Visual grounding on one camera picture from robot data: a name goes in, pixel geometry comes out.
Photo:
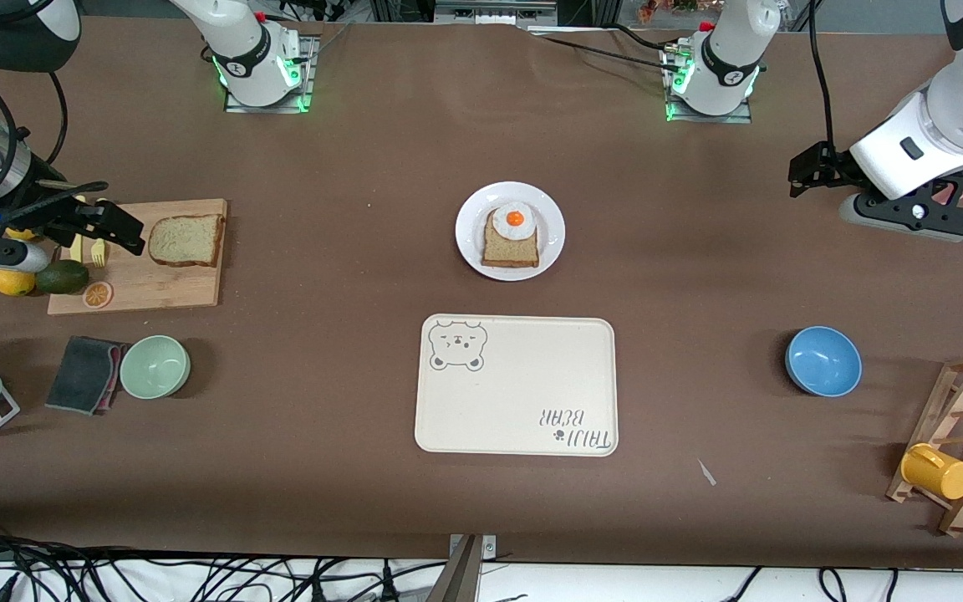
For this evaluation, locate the mint green bowl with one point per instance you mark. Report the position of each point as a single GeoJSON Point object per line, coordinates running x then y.
{"type": "Point", "coordinates": [154, 368]}

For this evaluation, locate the fried egg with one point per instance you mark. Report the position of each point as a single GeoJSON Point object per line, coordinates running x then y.
{"type": "Point", "coordinates": [515, 219]}

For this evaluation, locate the grey metal frame box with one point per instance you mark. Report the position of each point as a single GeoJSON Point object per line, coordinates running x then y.
{"type": "Point", "coordinates": [494, 12]}

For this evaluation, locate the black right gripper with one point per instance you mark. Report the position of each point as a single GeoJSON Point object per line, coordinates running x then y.
{"type": "Point", "coordinates": [48, 211]}

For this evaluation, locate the dark green avocado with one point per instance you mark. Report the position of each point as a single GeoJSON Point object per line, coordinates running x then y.
{"type": "Point", "coordinates": [62, 278]}

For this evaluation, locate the wooden cutting board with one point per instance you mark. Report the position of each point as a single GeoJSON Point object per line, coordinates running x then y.
{"type": "Point", "coordinates": [164, 288]}

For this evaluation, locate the yellow mug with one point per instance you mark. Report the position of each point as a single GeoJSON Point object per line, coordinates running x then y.
{"type": "Point", "coordinates": [941, 475]}

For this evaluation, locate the small white paper scrap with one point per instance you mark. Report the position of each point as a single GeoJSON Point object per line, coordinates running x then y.
{"type": "Point", "coordinates": [706, 472]}

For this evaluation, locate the white round plate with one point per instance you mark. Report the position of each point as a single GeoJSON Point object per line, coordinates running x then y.
{"type": "Point", "coordinates": [469, 238]}

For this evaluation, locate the blue bowl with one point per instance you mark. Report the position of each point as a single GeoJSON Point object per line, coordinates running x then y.
{"type": "Point", "coordinates": [824, 362]}

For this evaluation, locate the cream bear print tray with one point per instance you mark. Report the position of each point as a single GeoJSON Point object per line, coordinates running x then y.
{"type": "Point", "coordinates": [523, 385]}

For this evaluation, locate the metal table edge bracket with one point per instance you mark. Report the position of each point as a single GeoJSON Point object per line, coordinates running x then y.
{"type": "Point", "coordinates": [466, 577]}

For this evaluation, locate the yellow lemon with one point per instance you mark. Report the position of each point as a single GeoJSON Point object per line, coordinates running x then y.
{"type": "Point", "coordinates": [9, 283]}
{"type": "Point", "coordinates": [20, 235]}

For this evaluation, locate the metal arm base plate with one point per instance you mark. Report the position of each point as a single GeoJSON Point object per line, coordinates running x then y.
{"type": "Point", "coordinates": [711, 119]}
{"type": "Point", "coordinates": [308, 75]}

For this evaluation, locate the yellow plastic knife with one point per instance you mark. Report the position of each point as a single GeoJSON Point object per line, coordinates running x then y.
{"type": "Point", "coordinates": [77, 249]}

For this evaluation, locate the brown bread slice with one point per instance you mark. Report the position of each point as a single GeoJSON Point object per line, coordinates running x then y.
{"type": "Point", "coordinates": [185, 241]}
{"type": "Point", "coordinates": [508, 251]}

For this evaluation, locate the wooden mug rack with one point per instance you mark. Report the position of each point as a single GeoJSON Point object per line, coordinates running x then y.
{"type": "Point", "coordinates": [929, 439]}

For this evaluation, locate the dark grey folded cloth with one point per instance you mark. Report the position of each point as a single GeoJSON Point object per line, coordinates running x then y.
{"type": "Point", "coordinates": [80, 374]}

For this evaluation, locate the orange half slice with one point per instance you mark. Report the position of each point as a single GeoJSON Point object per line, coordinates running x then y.
{"type": "Point", "coordinates": [98, 295]}

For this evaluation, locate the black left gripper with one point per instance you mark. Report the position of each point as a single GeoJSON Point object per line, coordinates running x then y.
{"type": "Point", "coordinates": [834, 170]}

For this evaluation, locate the yellow plastic fork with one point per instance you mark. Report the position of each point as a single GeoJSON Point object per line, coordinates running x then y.
{"type": "Point", "coordinates": [99, 255]}

